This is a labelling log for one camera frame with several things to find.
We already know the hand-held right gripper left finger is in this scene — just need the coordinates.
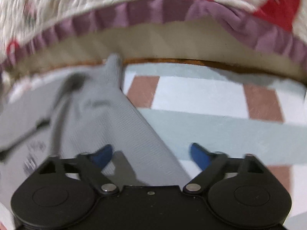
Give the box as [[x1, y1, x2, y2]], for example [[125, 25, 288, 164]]
[[38, 144, 120, 195]]

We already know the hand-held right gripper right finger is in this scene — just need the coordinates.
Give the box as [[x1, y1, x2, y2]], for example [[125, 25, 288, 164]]
[[183, 142, 267, 195]]

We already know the light grey garment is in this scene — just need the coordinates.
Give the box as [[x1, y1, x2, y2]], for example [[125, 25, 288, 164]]
[[0, 53, 193, 191]]

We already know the checked printed rug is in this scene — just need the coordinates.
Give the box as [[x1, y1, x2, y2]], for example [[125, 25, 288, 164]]
[[0, 62, 307, 230]]

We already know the white quilted bear bedspread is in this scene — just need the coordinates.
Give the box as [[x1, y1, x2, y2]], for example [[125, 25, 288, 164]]
[[0, 0, 307, 73]]

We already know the beige bed frame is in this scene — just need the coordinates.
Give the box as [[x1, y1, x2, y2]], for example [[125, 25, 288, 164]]
[[5, 20, 307, 85]]

